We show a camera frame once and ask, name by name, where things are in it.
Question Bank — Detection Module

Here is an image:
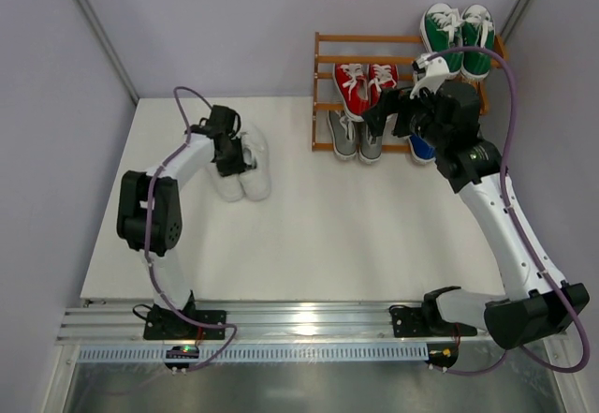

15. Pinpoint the red canvas sneaker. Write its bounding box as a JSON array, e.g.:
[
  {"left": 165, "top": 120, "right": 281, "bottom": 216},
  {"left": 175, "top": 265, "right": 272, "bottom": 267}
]
[
  {"left": 368, "top": 64, "right": 399, "bottom": 106},
  {"left": 332, "top": 64, "right": 370, "bottom": 123}
]

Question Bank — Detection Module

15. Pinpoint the left controller board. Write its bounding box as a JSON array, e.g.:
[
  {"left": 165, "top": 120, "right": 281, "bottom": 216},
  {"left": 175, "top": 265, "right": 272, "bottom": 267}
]
[{"left": 164, "top": 345, "right": 199, "bottom": 371}]

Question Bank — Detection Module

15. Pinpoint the grey canvas sneaker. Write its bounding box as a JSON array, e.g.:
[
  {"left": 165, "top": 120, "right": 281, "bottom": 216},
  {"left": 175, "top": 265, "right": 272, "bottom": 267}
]
[
  {"left": 327, "top": 111, "right": 358, "bottom": 161},
  {"left": 358, "top": 123, "right": 383, "bottom": 165}
]

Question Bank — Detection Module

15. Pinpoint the right controller board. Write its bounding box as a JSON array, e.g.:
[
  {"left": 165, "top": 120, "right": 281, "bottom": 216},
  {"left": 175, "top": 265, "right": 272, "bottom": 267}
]
[{"left": 425, "top": 343, "right": 459, "bottom": 369}]

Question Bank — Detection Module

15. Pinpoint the blue canvas sneaker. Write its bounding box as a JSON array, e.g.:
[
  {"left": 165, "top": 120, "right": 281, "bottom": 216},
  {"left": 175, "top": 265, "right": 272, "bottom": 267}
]
[{"left": 407, "top": 135, "right": 436, "bottom": 165}]

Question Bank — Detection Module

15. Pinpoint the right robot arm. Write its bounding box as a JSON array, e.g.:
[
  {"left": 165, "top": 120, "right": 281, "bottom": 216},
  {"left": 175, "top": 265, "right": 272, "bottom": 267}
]
[{"left": 362, "top": 81, "right": 590, "bottom": 350}]

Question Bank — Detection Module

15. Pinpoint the wooden shoe shelf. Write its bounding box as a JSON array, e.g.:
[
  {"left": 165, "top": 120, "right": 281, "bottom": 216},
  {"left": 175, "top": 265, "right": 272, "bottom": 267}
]
[{"left": 311, "top": 32, "right": 508, "bottom": 154}]

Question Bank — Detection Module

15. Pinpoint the aluminium mounting rail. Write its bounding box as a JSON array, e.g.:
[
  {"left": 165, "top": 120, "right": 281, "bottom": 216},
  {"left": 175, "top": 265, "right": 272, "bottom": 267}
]
[{"left": 55, "top": 302, "right": 570, "bottom": 345}]

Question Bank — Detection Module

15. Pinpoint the slotted grey cable duct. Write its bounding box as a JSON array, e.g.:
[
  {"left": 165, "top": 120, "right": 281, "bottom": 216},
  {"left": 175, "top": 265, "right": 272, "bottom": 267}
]
[{"left": 78, "top": 342, "right": 428, "bottom": 363}]

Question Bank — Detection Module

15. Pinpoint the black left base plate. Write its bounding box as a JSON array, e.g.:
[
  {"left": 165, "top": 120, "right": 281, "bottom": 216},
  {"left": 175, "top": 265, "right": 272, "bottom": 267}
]
[{"left": 143, "top": 307, "right": 226, "bottom": 341}]

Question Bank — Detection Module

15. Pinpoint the controller board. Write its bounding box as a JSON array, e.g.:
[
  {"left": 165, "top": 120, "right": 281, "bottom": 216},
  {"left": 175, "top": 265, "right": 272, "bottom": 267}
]
[
  {"left": 425, "top": 343, "right": 459, "bottom": 369},
  {"left": 164, "top": 345, "right": 199, "bottom": 371}
]

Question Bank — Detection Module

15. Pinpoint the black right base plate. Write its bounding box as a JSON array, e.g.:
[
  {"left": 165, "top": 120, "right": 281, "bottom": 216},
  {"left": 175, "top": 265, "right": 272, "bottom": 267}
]
[{"left": 388, "top": 304, "right": 477, "bottom": 338}]

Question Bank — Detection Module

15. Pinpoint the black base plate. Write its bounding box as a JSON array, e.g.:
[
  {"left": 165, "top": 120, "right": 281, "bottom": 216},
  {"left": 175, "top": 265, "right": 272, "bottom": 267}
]
[
  {"left": 143, "top": 307, "right": 226, "bottom": 341},
  {"left": 388, "top": 304, "right": 477, "bottom": 338}
]

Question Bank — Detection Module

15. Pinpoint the white leather sneaker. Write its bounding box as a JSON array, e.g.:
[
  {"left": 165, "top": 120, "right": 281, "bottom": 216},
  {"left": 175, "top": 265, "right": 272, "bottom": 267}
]
[
  {"left": 239, "top": 122, "right": 270, "bottom": 201},
  {"left": 206, "top": 163, "right": 244, "bottom": 202}
]

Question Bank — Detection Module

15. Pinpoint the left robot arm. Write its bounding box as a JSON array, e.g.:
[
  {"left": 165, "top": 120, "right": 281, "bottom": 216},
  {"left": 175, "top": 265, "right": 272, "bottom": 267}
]
[{"left": 116, "top": 105, "right": 246, "bottom": 330}]

